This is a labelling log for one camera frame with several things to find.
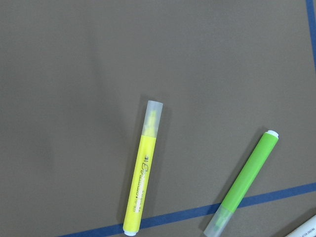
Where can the red white marker pen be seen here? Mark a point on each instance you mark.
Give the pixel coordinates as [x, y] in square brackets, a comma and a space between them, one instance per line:
[307, 229]

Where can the yellow marker pen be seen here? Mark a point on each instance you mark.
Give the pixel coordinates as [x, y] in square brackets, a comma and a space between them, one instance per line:
[138, 189]

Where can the green marker pen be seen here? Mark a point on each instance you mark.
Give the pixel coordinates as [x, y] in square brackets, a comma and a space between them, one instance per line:
[242, 184]

